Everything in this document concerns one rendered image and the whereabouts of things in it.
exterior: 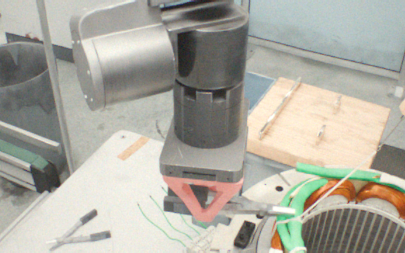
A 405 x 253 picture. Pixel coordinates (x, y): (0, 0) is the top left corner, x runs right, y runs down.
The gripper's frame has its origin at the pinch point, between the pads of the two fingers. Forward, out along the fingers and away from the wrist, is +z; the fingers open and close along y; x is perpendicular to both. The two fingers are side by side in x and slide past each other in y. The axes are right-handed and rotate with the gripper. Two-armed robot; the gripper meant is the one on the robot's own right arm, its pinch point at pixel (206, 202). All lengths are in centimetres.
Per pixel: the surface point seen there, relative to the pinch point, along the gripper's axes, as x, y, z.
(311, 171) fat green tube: 10.5, -7.5, 1.2
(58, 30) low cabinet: -120, -219, 95
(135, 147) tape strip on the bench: -23, -52, 39
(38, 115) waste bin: -82, -112, 79
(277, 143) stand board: 7.4, -23.3, 10.3
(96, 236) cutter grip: -24, -24, 38
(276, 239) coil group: 7.2, 0.8, 3.3
